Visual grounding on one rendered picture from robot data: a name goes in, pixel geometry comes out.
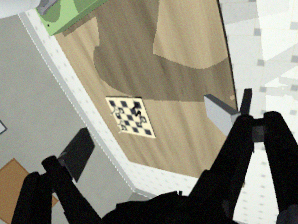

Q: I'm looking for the cream chessboard with black squares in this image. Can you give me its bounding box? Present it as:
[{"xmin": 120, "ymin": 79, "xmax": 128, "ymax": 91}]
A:
[{"xmin": 105, "ymin": 97, "xmax": 156, "ymax": 138}]

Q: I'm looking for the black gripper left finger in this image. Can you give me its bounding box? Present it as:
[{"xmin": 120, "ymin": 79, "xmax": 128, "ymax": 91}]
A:
[{"xmin": 11, "ymin": 127, "xmax": 106, "ymax": 224}]

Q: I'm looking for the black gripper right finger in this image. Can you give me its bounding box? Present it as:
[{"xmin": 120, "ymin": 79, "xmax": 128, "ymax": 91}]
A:
[{"xmin": 166, "ymin": 94, "xmax": 298, "ymax": 224}]

